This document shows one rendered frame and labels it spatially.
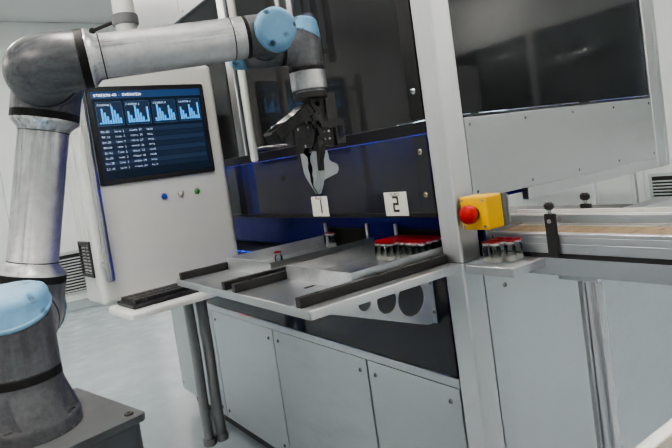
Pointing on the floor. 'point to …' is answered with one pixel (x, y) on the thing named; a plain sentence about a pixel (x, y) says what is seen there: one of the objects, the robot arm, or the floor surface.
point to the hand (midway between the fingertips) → (315, 188)
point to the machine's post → (445, 145)
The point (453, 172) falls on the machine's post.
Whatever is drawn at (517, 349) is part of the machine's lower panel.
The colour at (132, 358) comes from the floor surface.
